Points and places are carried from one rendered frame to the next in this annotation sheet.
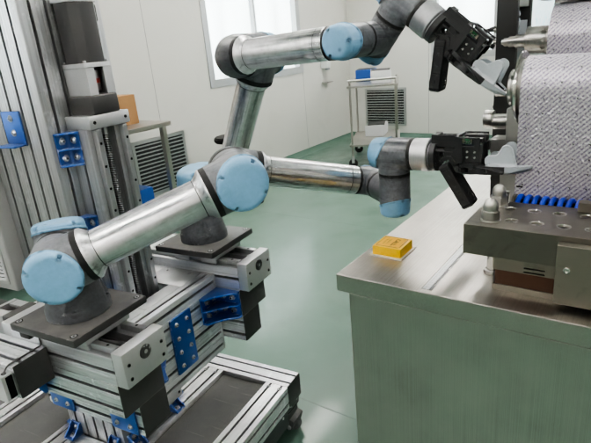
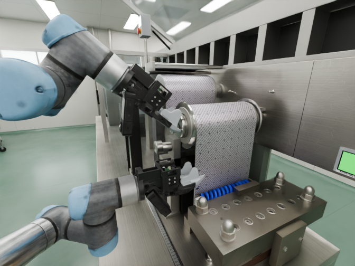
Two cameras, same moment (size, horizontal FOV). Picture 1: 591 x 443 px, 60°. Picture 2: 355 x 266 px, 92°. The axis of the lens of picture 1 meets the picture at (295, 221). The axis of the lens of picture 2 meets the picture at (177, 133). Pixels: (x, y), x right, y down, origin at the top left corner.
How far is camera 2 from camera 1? 0.86 m
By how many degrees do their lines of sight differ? 58
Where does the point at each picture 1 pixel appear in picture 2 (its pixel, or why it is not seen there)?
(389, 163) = (100, 212)
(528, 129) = (201, 153)
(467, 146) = (171, 176)
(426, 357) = not seen: outside the picture
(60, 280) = not seen: outside the picture
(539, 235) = (267, 234)
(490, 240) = (240, 255)
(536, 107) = (205, 139)
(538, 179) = (206, 181)
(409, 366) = not seen: outside the picture
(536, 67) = (201, 113)
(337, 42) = (12, 92)
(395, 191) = (109, 232)
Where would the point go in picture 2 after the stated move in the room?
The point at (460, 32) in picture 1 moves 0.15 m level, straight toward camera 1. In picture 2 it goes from (151, 87) to (201, 89)
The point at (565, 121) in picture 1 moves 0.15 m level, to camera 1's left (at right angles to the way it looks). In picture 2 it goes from (220, 145) to (203, 164)
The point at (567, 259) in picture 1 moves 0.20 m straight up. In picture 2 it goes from (285, 242) to (302, 171)
